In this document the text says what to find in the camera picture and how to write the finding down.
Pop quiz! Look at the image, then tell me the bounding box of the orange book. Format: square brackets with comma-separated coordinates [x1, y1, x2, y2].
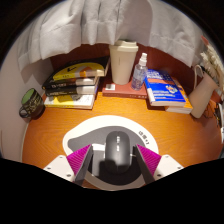
[164, 77, 194, 115]

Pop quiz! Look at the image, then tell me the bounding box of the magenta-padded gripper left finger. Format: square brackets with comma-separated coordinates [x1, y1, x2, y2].
[43, 143, 94, 186]

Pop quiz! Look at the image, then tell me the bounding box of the thin black book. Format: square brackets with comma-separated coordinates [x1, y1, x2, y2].
[44, 77, 100, 91]

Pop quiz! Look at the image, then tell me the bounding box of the black and yellow book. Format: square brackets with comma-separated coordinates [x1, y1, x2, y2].
[41, 55, 111, 90]

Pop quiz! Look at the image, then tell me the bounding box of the white pleated curtain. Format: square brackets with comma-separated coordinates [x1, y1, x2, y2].
[16, 0, 205, 69]

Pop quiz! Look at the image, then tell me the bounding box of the clear spray bottle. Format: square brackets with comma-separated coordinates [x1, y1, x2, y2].
[130, 52, 149, 92]

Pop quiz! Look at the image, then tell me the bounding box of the blue book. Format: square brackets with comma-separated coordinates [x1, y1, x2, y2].
[143, 68, 187, 108]

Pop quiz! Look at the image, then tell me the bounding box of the white and grey mouse pad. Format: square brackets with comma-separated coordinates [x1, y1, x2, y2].
[62, 114, 160, 192]

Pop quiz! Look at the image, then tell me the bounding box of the cream pitcher vase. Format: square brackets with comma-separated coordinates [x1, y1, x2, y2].
[188, 64, 219, 119]

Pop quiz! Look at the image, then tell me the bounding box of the dark green mug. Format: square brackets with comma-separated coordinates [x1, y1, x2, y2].
[18, 87, 46, 120]

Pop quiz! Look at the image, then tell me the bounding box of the black and white book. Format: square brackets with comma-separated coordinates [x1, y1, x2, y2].
[45, 83, 100, 98]

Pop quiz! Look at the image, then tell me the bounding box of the dark red book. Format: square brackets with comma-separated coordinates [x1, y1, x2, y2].
[101, 75, 148, 100]

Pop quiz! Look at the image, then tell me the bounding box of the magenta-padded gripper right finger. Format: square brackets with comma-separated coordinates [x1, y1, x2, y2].
[133, 144, 184, 185]

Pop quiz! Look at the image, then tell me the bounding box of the cream lidded tumbler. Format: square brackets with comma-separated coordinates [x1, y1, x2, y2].
[108, 39, 139, 86]

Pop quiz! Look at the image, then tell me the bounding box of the dark grey computer mouse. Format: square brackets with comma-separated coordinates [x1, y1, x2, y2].
[103, 130, 131, 174]

